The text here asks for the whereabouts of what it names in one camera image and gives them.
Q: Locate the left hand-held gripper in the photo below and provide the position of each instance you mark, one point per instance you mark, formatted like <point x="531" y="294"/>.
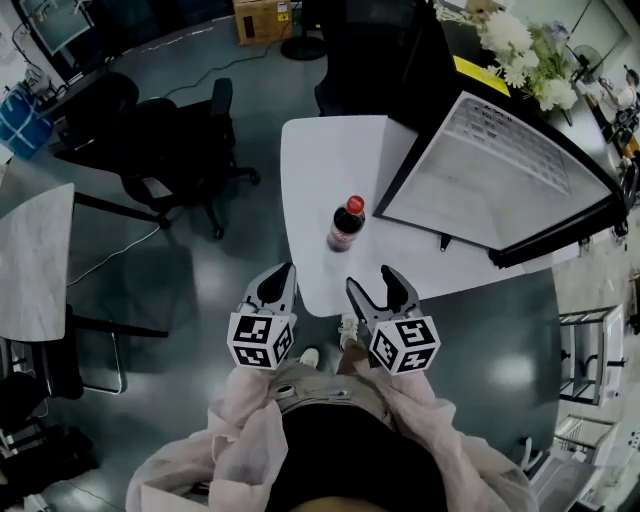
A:
<point x="252" y="332"/>

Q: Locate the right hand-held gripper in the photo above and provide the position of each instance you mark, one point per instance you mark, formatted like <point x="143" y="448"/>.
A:
<point x="410" y="335"/>

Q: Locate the cola bottle red cap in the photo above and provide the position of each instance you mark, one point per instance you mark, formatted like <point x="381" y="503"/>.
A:
<point x="345" y="225"/>

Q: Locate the white black-edged cabinet box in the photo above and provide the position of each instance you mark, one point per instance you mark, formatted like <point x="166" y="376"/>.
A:
<point x="490" y="175"/>

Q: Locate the person's left forearm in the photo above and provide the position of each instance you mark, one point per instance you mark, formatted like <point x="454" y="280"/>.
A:
<point x="250" y="405"/>

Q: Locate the person's right forearm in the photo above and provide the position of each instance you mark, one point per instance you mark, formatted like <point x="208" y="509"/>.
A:
<point x="410" y="405"/>

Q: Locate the person's right shoe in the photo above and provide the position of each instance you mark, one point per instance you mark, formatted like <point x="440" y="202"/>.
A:
<point x="348" y="332"/>

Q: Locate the person's shoe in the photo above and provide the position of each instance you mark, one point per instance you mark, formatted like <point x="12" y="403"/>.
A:
<point x="309" y="357"/>
<point x="348" y="332"/>

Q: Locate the person's left shoe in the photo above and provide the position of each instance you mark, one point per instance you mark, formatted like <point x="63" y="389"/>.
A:
<point x="309" y="357"/>

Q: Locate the white table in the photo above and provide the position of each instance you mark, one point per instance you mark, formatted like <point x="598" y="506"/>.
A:
<point x="320" y="160"/>

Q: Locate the person's torso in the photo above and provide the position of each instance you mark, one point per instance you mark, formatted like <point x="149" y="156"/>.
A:
<point x="350" y="450"/>

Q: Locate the black office chair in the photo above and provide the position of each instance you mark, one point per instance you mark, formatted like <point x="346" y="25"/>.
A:
<point x="180" y="150"/>
<point x="100" y="110"/>

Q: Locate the white metal rack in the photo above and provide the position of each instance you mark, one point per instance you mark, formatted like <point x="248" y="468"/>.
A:
<point x="612" y="350"/>

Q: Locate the black mesh chair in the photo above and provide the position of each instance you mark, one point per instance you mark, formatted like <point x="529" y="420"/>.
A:
<point x="365" y="60"/>

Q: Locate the grey marble table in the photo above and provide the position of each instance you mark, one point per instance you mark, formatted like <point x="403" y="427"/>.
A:
<point x="30" y="260"/>

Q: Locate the black floor fan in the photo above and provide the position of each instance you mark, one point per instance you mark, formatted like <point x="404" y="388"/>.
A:
<point x="586" y="55"/>
<point x="302" y="50"/>

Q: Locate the white plastic crate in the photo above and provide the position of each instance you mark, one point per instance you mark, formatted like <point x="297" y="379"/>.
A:
<point x="570" y="480"/>

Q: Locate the brown cardboard box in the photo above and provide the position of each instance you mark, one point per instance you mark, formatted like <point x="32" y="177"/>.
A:
<point x="260" y="20"/>

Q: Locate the white flower bouquet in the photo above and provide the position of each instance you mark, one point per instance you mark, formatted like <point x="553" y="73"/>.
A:
<point x="515" y="35"/>

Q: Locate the blue bag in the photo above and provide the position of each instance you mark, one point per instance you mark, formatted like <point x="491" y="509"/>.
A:
<point x="22" y="125"/>

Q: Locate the black metal-frame chair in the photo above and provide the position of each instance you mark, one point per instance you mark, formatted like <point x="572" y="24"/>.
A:
<point x="60" y="370"/>

